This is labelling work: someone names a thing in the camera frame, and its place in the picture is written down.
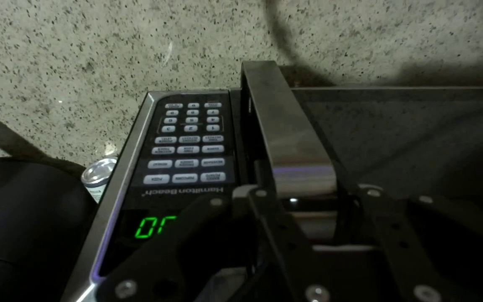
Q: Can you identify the black air fryer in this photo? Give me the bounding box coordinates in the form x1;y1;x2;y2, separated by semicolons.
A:
0;109;97;302

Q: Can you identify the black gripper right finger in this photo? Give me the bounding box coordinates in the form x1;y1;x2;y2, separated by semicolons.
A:
354;187;483;302

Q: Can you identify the steel microwave body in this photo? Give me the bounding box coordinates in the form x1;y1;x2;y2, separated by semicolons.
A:
60;89;250;302

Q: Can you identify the small clear plastic bottle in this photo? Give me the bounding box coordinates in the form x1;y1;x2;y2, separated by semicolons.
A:
79;155;122;205

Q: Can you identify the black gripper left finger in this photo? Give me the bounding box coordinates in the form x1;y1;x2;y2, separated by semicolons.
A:
97;185;333;302

